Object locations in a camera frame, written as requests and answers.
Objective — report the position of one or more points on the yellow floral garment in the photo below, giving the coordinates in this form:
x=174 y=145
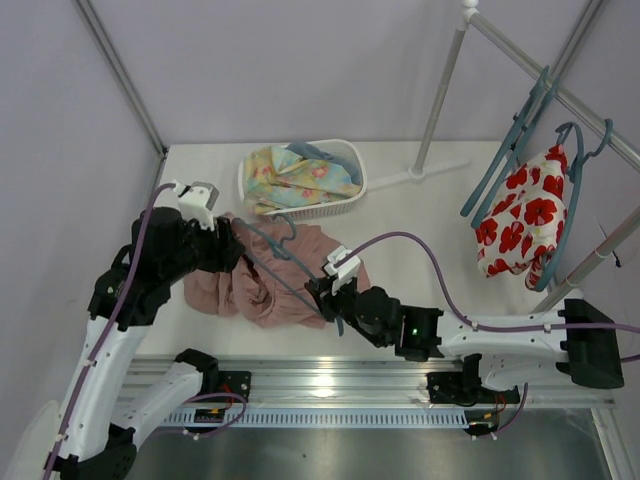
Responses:
x=274 y=178

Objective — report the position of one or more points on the white slotted cable duct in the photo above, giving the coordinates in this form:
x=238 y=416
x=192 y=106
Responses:
x=322 y=418

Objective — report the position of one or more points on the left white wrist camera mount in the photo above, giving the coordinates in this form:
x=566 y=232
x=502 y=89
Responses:
x=196 y=202

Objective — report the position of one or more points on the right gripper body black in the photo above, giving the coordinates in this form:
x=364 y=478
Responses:
x=324 y=295

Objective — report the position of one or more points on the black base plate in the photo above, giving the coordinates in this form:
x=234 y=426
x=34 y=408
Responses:
x=237 y=382
x=448 y=388

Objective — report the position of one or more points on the teal hanger with garment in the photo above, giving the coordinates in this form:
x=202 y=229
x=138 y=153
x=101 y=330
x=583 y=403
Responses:
x=550 y=261

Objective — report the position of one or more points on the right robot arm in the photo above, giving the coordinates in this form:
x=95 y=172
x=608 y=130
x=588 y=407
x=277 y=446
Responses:
x=577 y=342

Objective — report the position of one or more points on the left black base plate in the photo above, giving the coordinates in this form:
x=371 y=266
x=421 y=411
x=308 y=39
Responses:
x=237 y=382

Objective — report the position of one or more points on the pink skirt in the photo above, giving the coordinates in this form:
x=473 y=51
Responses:
x=213 y=293

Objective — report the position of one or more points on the red poppy floral garment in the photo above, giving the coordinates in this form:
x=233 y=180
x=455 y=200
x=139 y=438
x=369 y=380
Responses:
x=525 y=220

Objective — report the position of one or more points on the blue garment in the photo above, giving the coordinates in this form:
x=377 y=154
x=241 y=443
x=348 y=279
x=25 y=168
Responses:
x=309 y=151

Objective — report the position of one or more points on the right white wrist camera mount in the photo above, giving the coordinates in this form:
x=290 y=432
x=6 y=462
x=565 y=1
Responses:
x=341 y=267

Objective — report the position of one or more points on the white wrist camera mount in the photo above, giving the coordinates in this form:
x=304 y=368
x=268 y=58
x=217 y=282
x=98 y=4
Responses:
x=341 y=267
x=196 y=202

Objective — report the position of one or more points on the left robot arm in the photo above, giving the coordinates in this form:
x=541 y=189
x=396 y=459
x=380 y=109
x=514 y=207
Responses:
x=97 y=440

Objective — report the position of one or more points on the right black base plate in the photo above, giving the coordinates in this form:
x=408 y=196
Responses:
x=448 y=388

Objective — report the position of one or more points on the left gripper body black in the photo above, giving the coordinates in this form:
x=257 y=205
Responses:
x=223 y=245

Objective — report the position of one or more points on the silver clothes rack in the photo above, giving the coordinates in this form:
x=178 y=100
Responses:
x=469 y=16

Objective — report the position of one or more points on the aluminium mounting rail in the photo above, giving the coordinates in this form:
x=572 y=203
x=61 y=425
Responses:
x=334 y=382

